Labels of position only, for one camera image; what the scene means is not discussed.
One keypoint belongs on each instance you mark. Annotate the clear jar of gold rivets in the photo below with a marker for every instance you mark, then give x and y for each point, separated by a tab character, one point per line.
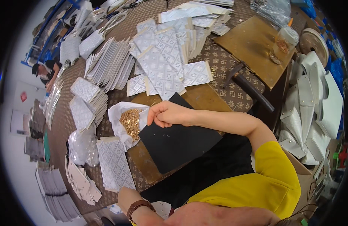
285	41

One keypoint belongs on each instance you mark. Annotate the white embossed leather panel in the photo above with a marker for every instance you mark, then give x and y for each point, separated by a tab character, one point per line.
114	163

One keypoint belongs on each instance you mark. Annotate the heap of plain white cutouts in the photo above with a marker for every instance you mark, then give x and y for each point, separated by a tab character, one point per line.
83	183

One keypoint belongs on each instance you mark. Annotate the round tan tape spool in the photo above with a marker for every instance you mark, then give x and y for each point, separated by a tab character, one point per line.
313	45

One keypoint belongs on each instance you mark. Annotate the brown leather wrist watch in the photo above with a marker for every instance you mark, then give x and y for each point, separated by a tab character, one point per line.
138	206

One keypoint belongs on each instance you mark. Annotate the pile of white embossed panels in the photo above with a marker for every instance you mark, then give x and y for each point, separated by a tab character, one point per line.
162	62

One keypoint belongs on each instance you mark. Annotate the person's legs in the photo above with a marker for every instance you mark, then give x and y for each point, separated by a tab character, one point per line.
219	166

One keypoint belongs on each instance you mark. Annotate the person's left hand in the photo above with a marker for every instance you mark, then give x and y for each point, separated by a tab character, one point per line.
129	196

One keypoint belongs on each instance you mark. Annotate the heap of white bag parts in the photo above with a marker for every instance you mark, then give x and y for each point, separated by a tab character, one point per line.
309	107

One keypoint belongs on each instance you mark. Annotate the long clear plastic sleeve bundle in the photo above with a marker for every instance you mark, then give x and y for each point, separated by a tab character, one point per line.
55	96

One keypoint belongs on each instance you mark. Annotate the white embossed bags group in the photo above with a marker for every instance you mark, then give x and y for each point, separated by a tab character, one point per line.
78	45

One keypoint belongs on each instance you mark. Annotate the pile of gold rivets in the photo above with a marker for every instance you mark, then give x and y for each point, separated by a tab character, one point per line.
130	121

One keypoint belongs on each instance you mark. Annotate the person's right fingers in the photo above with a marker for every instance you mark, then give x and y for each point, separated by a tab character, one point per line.
154	118

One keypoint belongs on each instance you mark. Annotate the white crumpled paper sheet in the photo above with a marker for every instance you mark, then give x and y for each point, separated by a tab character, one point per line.
120	111

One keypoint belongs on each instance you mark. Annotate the brown patterned table cover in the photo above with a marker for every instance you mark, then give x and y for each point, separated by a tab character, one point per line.
230	67

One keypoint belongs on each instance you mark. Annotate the black rubber work mat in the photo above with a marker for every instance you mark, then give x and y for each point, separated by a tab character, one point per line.
174	144

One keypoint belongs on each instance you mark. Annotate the brown cardboard carton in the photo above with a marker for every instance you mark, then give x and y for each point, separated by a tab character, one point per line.
306	180

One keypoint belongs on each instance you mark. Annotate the clear plastic bag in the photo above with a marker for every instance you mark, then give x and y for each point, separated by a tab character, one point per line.
80	147

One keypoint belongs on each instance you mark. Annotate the large square brown board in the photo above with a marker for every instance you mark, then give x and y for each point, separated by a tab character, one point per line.
253	48

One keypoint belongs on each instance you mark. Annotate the heap of clear plastic bags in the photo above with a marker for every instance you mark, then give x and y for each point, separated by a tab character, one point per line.
271	11

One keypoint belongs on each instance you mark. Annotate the blue metal shelf rack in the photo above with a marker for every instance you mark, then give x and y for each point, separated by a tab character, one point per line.
49	31

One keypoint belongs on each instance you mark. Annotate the scattered stack of white panels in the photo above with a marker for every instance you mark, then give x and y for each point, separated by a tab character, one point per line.
196	15

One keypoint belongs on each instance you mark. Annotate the stacks of grey sheets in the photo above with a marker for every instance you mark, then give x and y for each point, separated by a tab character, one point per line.
56	192

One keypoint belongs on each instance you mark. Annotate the person's right hand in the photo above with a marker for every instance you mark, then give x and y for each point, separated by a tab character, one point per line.
171	114

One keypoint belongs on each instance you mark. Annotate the fanned stack of white panels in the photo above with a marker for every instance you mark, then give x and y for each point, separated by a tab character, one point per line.
109	65

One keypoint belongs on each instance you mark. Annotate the short stack of white panels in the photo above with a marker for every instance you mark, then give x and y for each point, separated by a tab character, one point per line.
86	104

